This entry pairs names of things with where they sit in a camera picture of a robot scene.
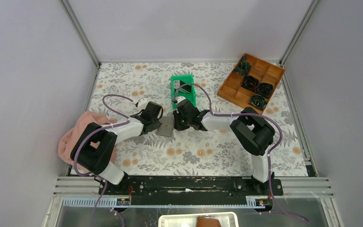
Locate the grey blue card holder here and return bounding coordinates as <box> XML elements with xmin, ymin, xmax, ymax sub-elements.
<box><xmin>156</xmin><ymin>116</ymin><xmax>174</xmax><ymax>138</ymax></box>

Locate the green plastic bin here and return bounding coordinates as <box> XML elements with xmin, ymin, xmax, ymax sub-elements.
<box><xmin>170</xmin><ymin>74</ymin><xmax>196</xmax><ymax>109</ymax></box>

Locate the grey credit cards stack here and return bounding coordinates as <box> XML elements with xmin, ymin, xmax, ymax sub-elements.
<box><xmin>173</xmin><ymin>80</ymin><xmax>192</xmax><ymax>94</ymax></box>

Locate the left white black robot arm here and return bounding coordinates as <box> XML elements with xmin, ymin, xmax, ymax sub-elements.
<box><xmin>70</xmin><ymin>98</ymin><xmax>164</xmax><ymax>194</ymax></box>

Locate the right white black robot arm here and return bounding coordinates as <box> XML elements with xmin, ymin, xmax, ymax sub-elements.
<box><xmin>173</xmin><ymin>96</ymin><xmax>276</xmax><ymax>195</ymax></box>

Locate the floral patterned table mat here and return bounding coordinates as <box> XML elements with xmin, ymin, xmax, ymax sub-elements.
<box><xmin>89</xmin><ymin>62</ymin><xmax>307</xmax><ymax>176</ymax></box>

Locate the black rosette middle left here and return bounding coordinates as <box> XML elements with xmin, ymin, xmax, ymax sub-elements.
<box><xmin>241</xmin><ymin>75</ymin><xmax>259</xmax><ymax>92</ymax></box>

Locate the black rosette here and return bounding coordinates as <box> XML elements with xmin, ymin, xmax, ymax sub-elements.
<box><xmin>256</xmin><ymin>83</ymin><xmax>274</xmax><ymax>99</ymax></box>
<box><xmin>249</xmin><ymin>94</ymin><xmax>268</xmax><ymax>111</ymax></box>
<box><xmin>241</xmin><ymin>75</ymin><xmax>259</xmax><ymax>92</ymax></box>

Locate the brown wooden compartment tray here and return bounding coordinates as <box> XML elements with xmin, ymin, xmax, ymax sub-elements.
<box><xmin>217</xmin><ymin>53</ymin><xmax>285</xmax><ymax>114</ymax></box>

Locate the black rosette bottom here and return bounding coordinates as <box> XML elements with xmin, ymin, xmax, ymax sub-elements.
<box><xmin>249</xmin><ymin>94</ymin><xmax>268</xmax><ymax>111</ymax></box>

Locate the dark green rosette top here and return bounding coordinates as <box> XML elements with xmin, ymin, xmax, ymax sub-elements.
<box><xmin>233</xmin><ymin>55</ymin><xmax>251</xmax><ymax>76</ymax></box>

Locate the black rosette middle right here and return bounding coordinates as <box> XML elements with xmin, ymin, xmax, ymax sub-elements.
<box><xmin>256</xmin><ymin>83</ymin><xmax>274</xmax><ymax>99</ymax></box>

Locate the pink cloth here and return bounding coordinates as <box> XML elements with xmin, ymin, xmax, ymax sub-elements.
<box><xmin>58</xmin><ymin>111</ymin><xmax>117</xmax><ymax>165</ymax></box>

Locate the brown object in basket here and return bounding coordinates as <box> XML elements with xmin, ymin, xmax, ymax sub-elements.
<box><xmin>196</xmin><ymin>217</ymin><xmax>221</xmax><ymax>227</ymax></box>

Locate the white plastic basket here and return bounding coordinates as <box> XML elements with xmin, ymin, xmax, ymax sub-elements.
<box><xmin>158</xmin><ymin>212</ymin><xmax>239</xmax><ymax>227</ymax></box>

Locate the black mounting base plate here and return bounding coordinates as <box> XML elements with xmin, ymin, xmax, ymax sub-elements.
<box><xmin>99</xmin><ymin>175</ymin><xmax>284</xmax><ymax>206</ymax></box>

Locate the aluminium rail frame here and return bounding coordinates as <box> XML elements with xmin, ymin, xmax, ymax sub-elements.
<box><xmin>53</xmin><ymin>176</ymin><xmax>334</xmax><ymax>209</ymax></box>

